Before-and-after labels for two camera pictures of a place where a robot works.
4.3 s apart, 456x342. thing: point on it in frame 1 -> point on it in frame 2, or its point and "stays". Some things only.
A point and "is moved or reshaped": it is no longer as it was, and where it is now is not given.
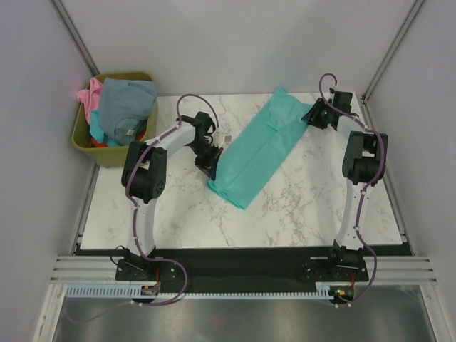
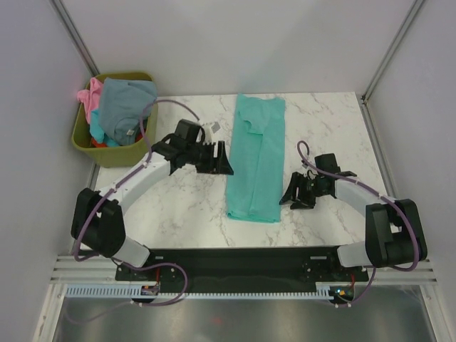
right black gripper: (312, 117) -> (303, 202)
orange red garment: (98, 144) stays
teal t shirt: (247, 162) is moved or reshaped
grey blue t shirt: (124, 105) stays
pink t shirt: (92, 97) stays
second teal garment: (97, 132) stays
